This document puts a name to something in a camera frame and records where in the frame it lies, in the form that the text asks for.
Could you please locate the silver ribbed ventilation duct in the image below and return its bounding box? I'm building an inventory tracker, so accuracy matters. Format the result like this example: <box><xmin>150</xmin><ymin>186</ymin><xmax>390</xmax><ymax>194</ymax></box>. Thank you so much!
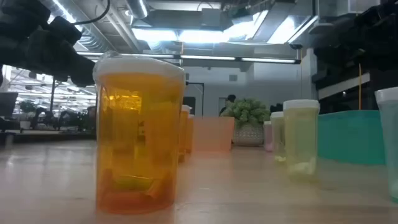
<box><xmin>49</xmin><ymin>0</ymin><xmax>109</xmax><ymax>52</ymax></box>

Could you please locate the pink pill bottle white cap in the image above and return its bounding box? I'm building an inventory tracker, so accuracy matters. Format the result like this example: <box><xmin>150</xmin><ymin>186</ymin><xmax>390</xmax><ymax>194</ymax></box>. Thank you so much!
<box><xmin>263</xmin><ymin>120</ymin><xmax>274</xmax><ymax>152</ymax></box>

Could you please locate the background potted plant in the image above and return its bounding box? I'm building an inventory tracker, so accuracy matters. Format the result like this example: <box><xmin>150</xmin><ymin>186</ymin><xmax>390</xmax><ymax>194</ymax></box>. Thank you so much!
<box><xmin>18</xmin><ymin>100</ymin><xmax>37</xmax><ymax>130</ymax></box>

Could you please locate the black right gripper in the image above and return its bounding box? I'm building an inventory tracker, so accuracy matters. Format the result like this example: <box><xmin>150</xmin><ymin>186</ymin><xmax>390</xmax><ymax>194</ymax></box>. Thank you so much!
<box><xmin>312</xmin><ymin>1</ymin><xmax>398</xmax><ymax>72</ymax></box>

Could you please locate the black camera cable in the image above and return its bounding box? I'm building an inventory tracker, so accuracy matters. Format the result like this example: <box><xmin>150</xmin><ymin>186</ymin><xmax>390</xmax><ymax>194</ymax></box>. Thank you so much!
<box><xmin>72</xmin><ymin>0</ymin><xmax>111</xmax><ymax>26</ymax></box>

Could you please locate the black doorway frame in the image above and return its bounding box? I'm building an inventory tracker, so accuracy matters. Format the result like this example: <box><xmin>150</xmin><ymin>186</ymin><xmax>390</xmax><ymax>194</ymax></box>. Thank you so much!
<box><xmin>185</xmin><ymin>81</ymin><xmax>205</xmax><ymax>118</ymax></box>

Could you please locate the orange translucent plastic bin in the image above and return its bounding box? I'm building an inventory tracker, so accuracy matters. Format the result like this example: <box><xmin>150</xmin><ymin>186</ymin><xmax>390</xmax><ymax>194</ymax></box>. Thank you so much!
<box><xmin>193</xmin><ymin>116</ymin><xmax>236</xmax><ymax>152</ymax></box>

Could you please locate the hanging yellow cable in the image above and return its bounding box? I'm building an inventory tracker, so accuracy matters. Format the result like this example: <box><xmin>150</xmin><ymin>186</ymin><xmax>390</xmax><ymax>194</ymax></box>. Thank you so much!
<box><xmin>358</xmin><ymin>63</ymin><xmax>363</xmax><ymax>111</ymax></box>

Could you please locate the person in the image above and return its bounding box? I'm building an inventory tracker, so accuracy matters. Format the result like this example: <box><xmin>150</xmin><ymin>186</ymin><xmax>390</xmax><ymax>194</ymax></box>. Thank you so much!
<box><xmin>219</xmin><ymin>94</ymin><xmax>237</xmax><ymax>118</ymax></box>

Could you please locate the teal translucent plastic bin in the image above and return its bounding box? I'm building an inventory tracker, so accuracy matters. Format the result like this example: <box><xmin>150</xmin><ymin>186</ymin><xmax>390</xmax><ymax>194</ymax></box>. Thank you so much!
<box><xmin>317</xmin><ymin>110</ymin><xmax>387</xmax><ymax>166</ymax></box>

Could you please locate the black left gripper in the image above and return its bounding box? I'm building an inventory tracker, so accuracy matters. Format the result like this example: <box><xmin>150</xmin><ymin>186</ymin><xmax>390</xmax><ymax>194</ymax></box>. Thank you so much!
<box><xmin>0</xmin><ymin>0</ymin><xmax>96</xmax><ymax>88</ymax></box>

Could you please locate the black metal stand frame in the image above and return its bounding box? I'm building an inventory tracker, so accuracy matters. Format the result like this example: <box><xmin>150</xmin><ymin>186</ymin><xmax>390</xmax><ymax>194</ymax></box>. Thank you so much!
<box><xmin>49</xmin><ymin>77</ymin><xmax>57</xmax><ymax>113</ymax></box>

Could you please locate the yellow pill bottle white cap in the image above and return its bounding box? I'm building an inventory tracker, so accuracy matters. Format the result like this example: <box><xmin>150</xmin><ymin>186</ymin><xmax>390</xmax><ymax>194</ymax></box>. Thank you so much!
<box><xmin>282</xmin><ymin>99</ymin><xmax>321</xmax><ymax>183</ymax></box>
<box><xmin>270</xmin><ymin>111</ymin><xmax>286</xmax><ymax>163</ymax></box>

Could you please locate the long ceiling light bar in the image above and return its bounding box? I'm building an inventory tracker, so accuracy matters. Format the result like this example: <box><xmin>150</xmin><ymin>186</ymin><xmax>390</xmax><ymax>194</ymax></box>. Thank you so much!
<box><xmin>76</xmin><ymin>52</ymin><xmax>302</xmax><ymax>65</ymax></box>

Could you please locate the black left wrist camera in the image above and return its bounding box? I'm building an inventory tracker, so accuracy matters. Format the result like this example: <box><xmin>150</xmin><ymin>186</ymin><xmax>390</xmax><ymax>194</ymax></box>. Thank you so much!
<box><xmin>46</xmin><ymin>15</ymin><xmax>83</xmax><ymax>47</ymax></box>

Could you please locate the dark background monitor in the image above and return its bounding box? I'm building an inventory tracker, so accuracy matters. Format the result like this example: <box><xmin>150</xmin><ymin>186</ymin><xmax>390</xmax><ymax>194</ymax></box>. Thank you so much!
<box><xmin>0</xmin><ymin>91</ymin><xmax>19</xmax><ymax>119</ymax></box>

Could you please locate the green succulent in white pot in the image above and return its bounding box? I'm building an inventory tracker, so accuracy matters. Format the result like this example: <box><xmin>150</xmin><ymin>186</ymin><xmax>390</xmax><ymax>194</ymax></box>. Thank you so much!
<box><xmin>221</xmin><ymin>98</ymin><xmax>271</xmax><ymax>147</ymax></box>

